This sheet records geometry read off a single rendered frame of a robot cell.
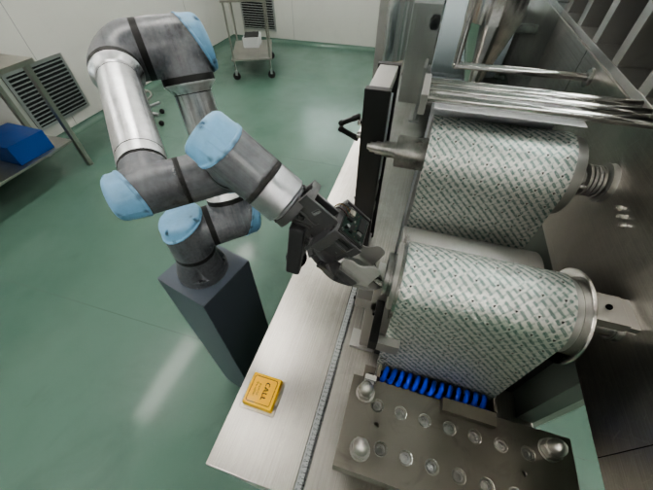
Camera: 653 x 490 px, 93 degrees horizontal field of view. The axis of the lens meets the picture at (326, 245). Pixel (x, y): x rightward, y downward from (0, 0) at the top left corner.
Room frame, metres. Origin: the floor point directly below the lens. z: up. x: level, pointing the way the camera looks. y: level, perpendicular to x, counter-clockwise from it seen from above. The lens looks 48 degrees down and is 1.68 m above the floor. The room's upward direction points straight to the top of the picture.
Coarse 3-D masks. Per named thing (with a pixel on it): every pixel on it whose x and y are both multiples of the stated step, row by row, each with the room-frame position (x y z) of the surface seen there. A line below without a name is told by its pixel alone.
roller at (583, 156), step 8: (576, 136) 0.50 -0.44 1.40; (584, 144) 0.47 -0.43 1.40; (584, 152) 0.45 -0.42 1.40; (584, 160) 0.44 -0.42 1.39; (576, 168) 0.43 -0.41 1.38; (584, 168) 0.43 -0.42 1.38; (576, 176) 0.42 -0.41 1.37; (576, 184) 0.42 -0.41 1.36; (568, 192) 0.41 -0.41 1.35; (560, 200) 0.41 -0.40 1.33; (568, 200) 0.41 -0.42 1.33; (560, 208) 0.41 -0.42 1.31
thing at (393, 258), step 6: (390, 258) 0.32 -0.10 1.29; (396, 258) 0.32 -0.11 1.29; (390, 264) 0.31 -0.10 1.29; (390, 270) 0.30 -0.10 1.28; (384, 276) 0.32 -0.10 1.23; (390, 276) 0.29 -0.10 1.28; (384, 282) 0.28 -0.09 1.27; (390, 282) 0.28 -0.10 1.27; (384, 288) 0.28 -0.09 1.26; (390, 288) 0.28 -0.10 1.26; (384, 294) 0.28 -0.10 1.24
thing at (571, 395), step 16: (544, 240) 0.50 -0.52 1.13; (544, 256) 0.46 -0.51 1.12; (560, 368) 0.21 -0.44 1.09; (528, 384) 0.22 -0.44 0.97; (544, 384) 0.20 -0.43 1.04; (560, 384) 0.19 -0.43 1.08; (576, 384) 0.17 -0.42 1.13; (528, 400) 0.19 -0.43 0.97; (544, 400) 0.18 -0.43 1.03; (560, 400) 0.17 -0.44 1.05; (576, 400) 0.16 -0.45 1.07; (528, 416) 0.17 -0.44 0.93; (544, 416) 0.16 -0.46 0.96
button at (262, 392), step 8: (256, 376) 0.25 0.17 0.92; (264, 376) 0.25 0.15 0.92; (256, 384) 0.24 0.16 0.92; (264, 384) 0.24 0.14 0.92; (272, 384) 0.24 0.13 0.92; (280, 384) 0.24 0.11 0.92; (248, 392) 0.22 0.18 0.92; (256, 392) 0.22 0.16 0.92; (264, 392) 0.22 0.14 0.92; (272, 392) 0.22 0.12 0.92; (248, 400) 0.20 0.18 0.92; (256, 400) 0.20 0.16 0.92; (264, 400) 0.20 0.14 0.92; (272, 400) 0.20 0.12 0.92; (264, 408) 0.19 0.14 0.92; (272, 408) 0.19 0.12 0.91
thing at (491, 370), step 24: (408, 336) 0.24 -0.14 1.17; (432, 336) 0.23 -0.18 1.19; (384, 360) 0.24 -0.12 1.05; (408, 360) 0.23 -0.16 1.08; (432, 360) 0.22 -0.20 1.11; (456, 360) 0.21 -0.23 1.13; (480, 360) 0.20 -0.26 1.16; (504, 360) 0.19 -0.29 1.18; (528, 360) 0.19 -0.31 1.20; (456, 384) 0.20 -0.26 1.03; (480, 384) 0.19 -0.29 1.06; (504, 384) 0.18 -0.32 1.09
